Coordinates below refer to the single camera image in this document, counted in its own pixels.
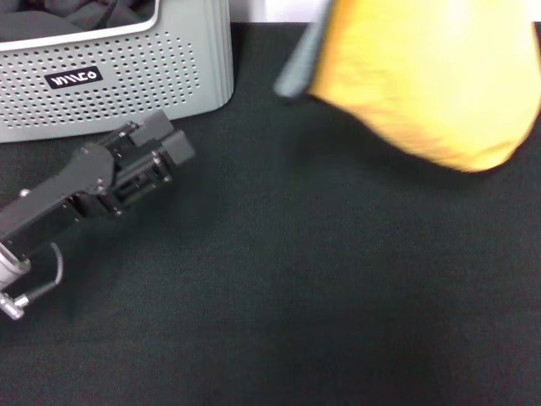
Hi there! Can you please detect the left gripper cable with plug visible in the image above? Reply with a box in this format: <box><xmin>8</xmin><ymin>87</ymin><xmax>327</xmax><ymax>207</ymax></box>
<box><xmin>0</xmin><ymin>242</ymin><xmax>65</xmax><ymax>322</ymax></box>

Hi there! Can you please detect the black tablecloth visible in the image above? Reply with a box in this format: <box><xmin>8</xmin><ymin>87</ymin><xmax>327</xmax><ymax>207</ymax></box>
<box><xmin>0</xmin><ymin>20</ymin><xmax>541</xmax><ymax>406</ymax></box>

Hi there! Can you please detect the yellow grey towel black trim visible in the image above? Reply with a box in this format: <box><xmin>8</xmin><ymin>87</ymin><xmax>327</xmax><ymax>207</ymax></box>
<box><xmin>272</xmin><ymin>0</ymin><xmax>541</xmax><ymax>173</ymax></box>

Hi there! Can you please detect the grey perforated storage box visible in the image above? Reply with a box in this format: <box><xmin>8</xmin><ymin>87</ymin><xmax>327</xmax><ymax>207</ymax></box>
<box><xmin>0</xmin><ymin>0</ymin><xmax>235</xmax><ymax>145</ymax></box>

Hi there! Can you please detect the dark grey towel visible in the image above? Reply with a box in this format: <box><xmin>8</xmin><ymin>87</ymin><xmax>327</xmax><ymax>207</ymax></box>
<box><xmin>0</xmin><ymin>0</ymin><xmax>75</xmax><ymax>41</ymax></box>
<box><xmin>63</xmin><ymin>0</ymin><xmax>156</xmax><ymax>31</ymax></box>

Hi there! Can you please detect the black logo label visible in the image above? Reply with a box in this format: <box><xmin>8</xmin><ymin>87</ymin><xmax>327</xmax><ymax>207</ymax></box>
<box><xmin>45</xmin><ymin>67</ymin><xmax>104</xmax><ymax>91</ymax></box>

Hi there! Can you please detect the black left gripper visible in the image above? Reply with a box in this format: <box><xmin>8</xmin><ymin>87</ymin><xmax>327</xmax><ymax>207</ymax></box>
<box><xmin>0</xmin><ymin>110</ymin><xmax>197</xmax><ymax>255</ymax></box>

